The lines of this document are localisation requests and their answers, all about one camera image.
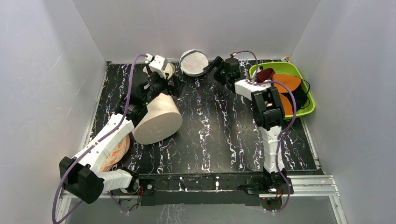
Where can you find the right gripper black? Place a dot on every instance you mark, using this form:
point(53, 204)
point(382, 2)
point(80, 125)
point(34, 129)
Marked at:
point(220, 71)

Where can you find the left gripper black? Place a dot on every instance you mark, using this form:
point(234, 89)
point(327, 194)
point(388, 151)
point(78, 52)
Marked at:
point(178, 86)

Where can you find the white mesh laundry bag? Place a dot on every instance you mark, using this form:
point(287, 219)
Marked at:
point(193, 62)

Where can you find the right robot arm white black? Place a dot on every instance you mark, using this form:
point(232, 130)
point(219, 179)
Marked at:
point(268, 115)

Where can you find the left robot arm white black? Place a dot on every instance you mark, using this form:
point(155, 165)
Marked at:
point(81, 174)

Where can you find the small beige round bra bag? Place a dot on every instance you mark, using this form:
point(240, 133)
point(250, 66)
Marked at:
point(170, 69)

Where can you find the large beige cylindrical laundry bag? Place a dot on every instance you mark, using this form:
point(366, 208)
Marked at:
point(162, 120)

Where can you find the dark red bra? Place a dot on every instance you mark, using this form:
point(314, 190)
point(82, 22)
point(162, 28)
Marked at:
point(266, 74)

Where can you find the pink floral flat laundry bag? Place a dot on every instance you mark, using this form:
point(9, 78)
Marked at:
point(116, 155)

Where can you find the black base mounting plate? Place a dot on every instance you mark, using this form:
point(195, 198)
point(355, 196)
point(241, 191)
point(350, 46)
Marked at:
point(201, 188)

